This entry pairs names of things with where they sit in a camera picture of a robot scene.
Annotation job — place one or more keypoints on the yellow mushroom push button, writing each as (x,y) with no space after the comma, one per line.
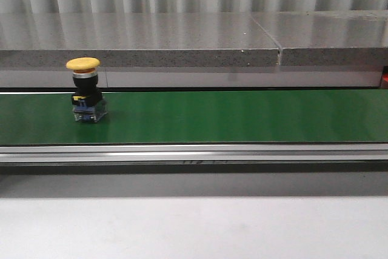
(88,102)

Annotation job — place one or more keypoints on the green conveyor belt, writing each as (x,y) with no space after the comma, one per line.
(295,116)

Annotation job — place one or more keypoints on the grey stone slab right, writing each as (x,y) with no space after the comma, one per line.
(357,39)

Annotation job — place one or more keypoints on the grey stone slab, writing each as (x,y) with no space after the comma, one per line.
(357,39)
(136,40)

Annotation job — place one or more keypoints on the grey stone slab left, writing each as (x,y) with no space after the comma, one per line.
(136,40)

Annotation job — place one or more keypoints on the aluminium conveyor side rail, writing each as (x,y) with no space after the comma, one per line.
(187,154)

